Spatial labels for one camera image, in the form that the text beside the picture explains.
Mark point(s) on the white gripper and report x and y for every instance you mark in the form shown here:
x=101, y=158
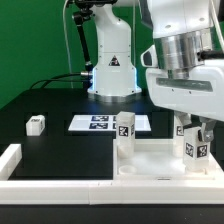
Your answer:
x=202, y=94

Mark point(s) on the white square table top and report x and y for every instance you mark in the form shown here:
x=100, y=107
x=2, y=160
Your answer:
x=153, y=159

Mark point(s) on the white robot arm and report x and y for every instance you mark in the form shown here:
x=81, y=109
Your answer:
x=184, y=71

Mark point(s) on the white U-shaped obstacle fence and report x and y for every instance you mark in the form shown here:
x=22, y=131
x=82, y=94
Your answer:
x=104, y=192

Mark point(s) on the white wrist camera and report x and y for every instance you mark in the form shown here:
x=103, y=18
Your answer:
x=149, y=57

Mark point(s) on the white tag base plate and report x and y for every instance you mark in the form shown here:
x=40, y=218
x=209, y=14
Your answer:
x=105, y=123

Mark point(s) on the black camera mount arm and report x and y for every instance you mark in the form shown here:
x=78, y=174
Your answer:
x=80, y=17

